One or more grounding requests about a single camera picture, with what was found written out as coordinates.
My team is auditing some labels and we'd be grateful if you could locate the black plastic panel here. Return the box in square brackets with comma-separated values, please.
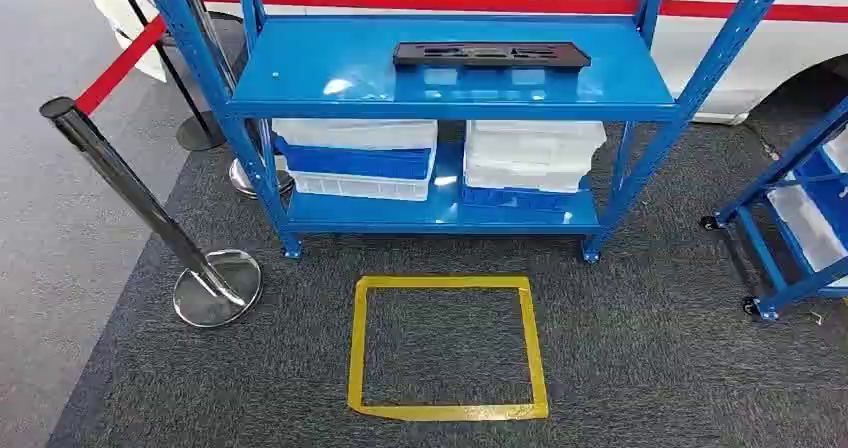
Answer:
[392, 40, 592, 71]

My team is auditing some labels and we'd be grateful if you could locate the blue plastic crate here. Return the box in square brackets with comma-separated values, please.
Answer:
[273, 136, 436, 182]

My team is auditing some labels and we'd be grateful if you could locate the white plastic crate stack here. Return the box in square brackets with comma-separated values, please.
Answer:
[462, 120, 608, 195]

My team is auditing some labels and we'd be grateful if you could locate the yellow tape square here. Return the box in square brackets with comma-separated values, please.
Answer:
[346, 274, 550, 424]

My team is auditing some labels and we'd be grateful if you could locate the blue metal shelf rack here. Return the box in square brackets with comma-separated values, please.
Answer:
[135, 0, 800, 265]

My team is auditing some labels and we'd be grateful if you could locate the red barrier belt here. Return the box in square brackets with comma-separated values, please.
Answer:
[74, 14, 168, 116]
[195, 0, 848, 25]

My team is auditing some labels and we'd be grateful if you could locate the blue wheeled rack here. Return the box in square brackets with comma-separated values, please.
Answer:
[700, 97, 848, 322]

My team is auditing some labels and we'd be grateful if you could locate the white car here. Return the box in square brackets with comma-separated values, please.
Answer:
[87, 0, 848, 127]

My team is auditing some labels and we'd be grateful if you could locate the chrome stanchion post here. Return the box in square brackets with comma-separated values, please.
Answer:
[181, 0, 295, 200]
[38, 96, 264, 330]

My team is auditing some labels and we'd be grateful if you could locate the black stanchion post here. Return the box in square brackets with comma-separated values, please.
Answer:
[105, 0, 227, 153]

